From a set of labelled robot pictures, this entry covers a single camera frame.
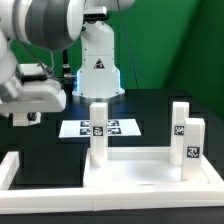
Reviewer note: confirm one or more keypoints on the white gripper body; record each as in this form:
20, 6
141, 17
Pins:
37, 96

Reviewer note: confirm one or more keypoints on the white desk top panel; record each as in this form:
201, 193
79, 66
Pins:
132, 166

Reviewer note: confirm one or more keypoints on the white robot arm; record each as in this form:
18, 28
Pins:
49, 24

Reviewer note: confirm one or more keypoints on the silver camera on stand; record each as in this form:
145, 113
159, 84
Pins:
95, 13

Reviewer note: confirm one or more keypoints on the fiducial marker sheet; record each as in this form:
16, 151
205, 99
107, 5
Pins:
116, 127

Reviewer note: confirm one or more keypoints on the white L-shaped fixture frame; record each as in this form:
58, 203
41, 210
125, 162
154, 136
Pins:
163, 195

